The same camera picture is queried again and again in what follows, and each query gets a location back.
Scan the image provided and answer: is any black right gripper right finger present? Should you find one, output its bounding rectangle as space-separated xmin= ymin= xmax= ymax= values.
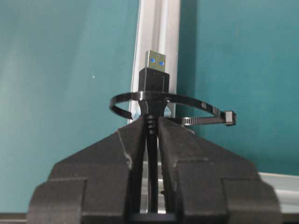
xmin=158 ymin=118 xmax=283 ymax=224

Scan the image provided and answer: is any black USB cable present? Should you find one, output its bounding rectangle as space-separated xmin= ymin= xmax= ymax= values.
xmin=138 ymin=49 xmax=171 ymax=214

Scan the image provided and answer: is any square aluminium extrusion frame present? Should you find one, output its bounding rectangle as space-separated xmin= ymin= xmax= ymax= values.
xmin=131 ymin=0 xmax=299 ymax=215

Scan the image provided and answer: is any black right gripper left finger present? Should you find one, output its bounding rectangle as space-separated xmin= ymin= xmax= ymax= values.
xmin=27 ymin=118 xmax=145 ymax=224

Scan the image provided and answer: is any black zip tie loop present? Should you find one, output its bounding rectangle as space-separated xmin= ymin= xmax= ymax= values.
xmin=109 ymin=91 xmax=237 ymax=126

